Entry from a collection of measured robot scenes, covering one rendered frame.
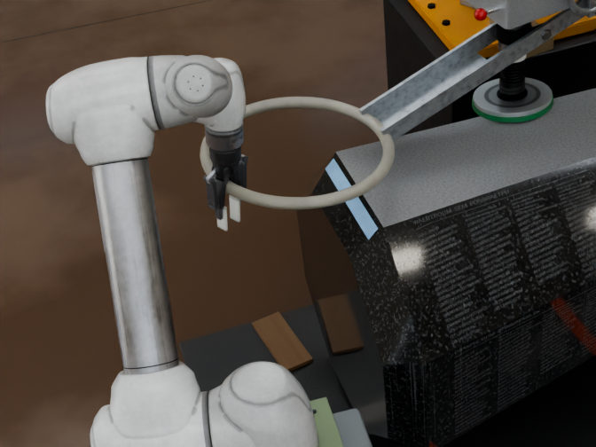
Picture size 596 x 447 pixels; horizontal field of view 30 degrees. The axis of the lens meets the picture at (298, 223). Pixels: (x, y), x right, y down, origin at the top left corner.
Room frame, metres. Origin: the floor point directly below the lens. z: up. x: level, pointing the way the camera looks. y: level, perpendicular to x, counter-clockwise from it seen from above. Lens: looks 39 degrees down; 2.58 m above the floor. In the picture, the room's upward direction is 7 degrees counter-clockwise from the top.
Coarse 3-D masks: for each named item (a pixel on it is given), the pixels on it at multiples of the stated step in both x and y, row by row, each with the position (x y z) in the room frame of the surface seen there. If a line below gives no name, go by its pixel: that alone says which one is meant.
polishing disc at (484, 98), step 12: (492, 84) 2.59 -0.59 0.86; (528, 84) 2.56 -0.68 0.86; (540, 84) 2.55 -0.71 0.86; (480, 96) 2.54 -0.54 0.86; (492, 96) 2.53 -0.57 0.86; (528, 96) 2.50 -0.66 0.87; (540, 96) 2.49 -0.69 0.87; (552, 96) 2.48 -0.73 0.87; (480, 108) 2.48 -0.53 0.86; (492, 108) 2.46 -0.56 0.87; (504, 108) 2.45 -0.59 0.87; (516, 108) 2.44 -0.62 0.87; (528, 108) 2.43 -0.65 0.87; (540, 108) 2.43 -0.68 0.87
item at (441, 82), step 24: (552, 24) 2.49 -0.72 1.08; (456, 48) 2.52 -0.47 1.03; (480, 48) 2.54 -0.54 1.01; (528, 48) 2.47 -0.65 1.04; (432, 72) 2.49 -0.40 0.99; (456, 72) 2.48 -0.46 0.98; (480, 72) 2.41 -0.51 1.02; (384, 96) 2.43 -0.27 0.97; (408, 96) 2.46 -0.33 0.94; (432, 96) 2.37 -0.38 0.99; (456, 96) 2.39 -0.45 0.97; (384, 120) 2.40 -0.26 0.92; (408, 120) 2.33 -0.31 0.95
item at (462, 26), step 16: (416, 0) 3.26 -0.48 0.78; (432, 0) 3.24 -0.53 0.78; (448, 0) 3.23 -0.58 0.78; (576, 0) 3.12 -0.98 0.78; (432, 16) 3.14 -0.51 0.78; (448, 16) 3.13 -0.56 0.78; (464, 16) 3.11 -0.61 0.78; (448, 32) 3.03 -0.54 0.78; (464, 32) 3.02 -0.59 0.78; (560, 32) 2.97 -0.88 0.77; (576, 32) 2.98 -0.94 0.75; (448, 48) 2.99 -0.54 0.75; (496, 48) 2.92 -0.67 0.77
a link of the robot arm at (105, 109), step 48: (48, 96) 1.68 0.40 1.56; (96, 96) 1.64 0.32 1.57; (144, 96) 1.64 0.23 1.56; (96, 144) 1.60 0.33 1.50; (144, 144) 1.61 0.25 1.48; (96, 192) 1.58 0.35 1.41; (144, 192) 1.57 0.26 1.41; (144, 240) 1.51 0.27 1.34; (144, 288) 1.45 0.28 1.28; (144, 336) 1.40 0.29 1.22; (144, 384) 1.34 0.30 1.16; (192, 384) 1.36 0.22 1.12; (96, 432) 1.31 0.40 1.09; (144, 432) 1.28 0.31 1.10; (192, 432) 1.28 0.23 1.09
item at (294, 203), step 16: (256, 112) 2.48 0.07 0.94; (336, 112) 2.47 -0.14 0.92; (352, 112) 2.43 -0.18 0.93; (384, 144) 2.27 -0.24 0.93; (208, 160) 2.24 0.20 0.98; (384, 160) 2.19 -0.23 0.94; (368, 176) 2.13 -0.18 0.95; (384, 176) 2.14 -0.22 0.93; (240, 192) 2.10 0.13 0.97; (256, 192) 2.09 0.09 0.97; (336, 192) 2.07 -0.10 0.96; (352, 192) 2.07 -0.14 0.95; (288, 208) 2.04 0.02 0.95; (304, 208) 2.04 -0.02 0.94
